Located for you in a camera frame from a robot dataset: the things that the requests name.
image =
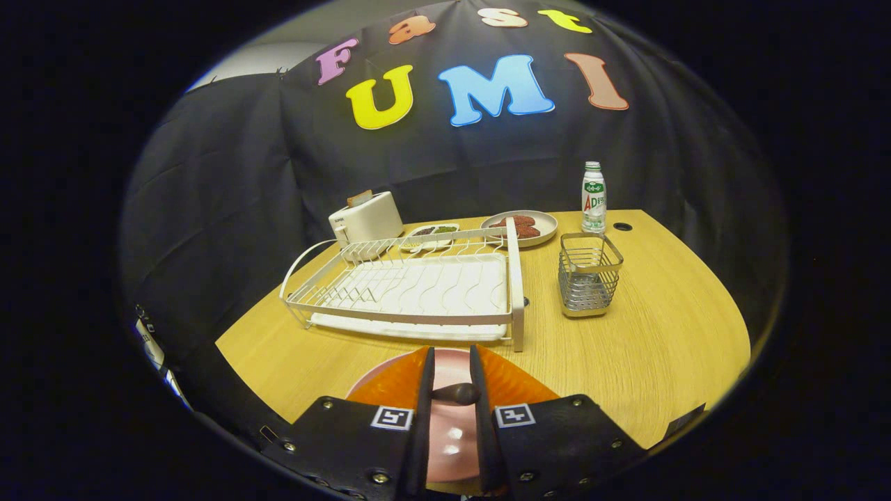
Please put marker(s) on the toast slice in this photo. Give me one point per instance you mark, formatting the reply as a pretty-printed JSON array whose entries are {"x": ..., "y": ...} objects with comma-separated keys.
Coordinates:
[{"x": 359, "y": 198}]

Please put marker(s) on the pink plate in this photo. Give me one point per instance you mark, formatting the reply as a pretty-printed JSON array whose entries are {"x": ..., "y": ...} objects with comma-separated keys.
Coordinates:
[{"x": 452, "y": 438}]

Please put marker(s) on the white plastic drink bottle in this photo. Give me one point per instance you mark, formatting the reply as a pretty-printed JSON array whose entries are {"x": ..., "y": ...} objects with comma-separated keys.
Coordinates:
[{"x": 594, "y": 205}]

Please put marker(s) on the white divided bean tray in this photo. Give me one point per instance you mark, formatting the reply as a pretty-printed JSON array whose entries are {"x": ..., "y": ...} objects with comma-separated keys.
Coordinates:
[{"x": 435, "y": 229}]

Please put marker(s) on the beige round plate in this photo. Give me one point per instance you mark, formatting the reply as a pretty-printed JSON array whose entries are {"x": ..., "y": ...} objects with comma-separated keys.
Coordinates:
[{"x": 543, "y": 223}]

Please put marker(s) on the white drip tray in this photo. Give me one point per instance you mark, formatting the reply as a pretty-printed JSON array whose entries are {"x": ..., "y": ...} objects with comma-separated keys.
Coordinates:
[{"x": 480, "y": 278}]

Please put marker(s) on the black backdrop cloth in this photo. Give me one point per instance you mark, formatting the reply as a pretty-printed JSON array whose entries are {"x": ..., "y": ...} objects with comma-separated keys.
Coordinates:
[{"x": 661, "y": 160}]

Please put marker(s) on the white toaster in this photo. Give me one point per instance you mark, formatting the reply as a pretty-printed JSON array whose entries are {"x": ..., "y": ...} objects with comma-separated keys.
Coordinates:
[{"x": 369, "y": 219}]

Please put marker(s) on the brown meat piece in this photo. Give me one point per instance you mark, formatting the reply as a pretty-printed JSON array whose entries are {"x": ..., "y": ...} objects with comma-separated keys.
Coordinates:
[
  {"x": 529, "y": 232},
  {"x": 522, "y": 220}
]

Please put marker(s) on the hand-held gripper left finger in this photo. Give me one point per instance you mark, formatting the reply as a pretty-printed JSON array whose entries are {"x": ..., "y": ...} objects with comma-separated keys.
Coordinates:
[{"x": 424, "y": 445}]

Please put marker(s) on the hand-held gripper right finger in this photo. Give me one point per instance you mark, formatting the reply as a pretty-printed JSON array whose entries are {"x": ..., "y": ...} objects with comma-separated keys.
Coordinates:
[{"x": 484, "y": 445}]

